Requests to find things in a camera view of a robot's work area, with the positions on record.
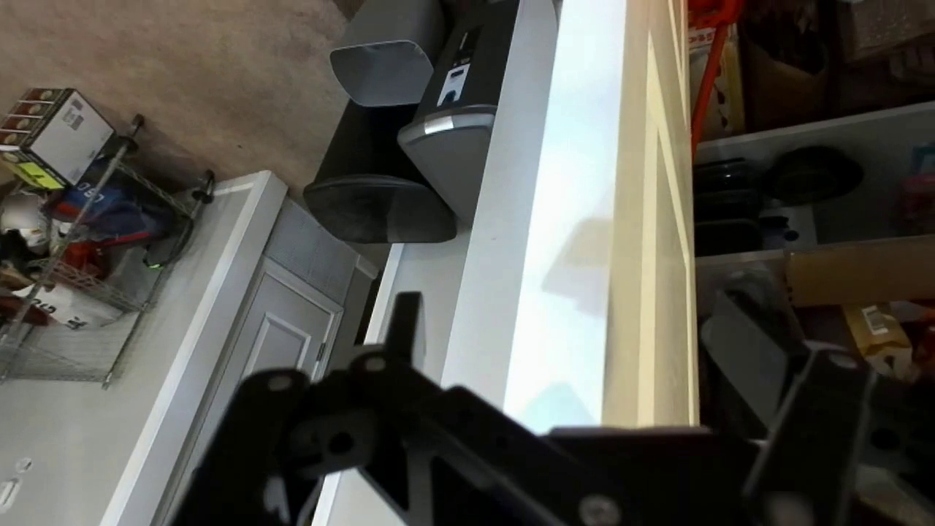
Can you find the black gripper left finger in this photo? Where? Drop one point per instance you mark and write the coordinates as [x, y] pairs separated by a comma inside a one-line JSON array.
[[405, 327]]

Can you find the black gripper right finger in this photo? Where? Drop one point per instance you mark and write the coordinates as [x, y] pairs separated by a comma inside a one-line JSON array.
[[753, 340]]

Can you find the white closet door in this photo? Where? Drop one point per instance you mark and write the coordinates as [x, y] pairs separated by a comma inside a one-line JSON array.
[[576, 301]]

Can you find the closet shelves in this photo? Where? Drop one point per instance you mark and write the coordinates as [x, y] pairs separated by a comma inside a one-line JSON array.
[[828, 185]]

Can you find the black trash can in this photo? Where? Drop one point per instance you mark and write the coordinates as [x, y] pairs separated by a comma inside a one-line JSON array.
[[451, 131]]

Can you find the grey trash bin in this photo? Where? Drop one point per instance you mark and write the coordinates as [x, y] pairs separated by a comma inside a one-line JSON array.
[[391, 51]]

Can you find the orange bag in closet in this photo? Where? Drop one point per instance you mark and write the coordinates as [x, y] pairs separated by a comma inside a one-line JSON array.
[[715, 14]]

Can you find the white cardboard box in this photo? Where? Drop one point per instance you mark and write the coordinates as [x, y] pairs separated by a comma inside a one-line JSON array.
[[50, 139]]

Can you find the wire storage rack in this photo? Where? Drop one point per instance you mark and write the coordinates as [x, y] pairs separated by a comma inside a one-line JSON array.
[[84, 264]]

